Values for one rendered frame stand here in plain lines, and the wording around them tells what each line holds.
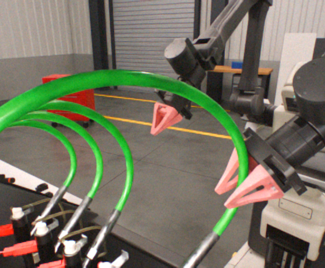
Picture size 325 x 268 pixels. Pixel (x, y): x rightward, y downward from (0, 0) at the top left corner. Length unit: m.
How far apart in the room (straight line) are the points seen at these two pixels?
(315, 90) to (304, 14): 6.18
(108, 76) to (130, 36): 7.51
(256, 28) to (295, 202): 0.67
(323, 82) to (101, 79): 0.23
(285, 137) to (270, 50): 6.16
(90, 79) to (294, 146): 0.27
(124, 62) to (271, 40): 3.93
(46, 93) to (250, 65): 0.86
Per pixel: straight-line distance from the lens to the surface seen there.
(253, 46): 1.02
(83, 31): 8.92
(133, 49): 7.71
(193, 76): 0.66
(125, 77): 0.23
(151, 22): 7.39
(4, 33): 7.88
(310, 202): 1.15
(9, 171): 1.18
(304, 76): 0.34
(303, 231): 1.17
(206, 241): 0.41
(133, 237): 0.78
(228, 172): 0.40
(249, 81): 1.00
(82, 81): 0.22
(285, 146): 0.38
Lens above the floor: 1.46
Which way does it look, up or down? 21 degrees down
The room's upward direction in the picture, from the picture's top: straight up
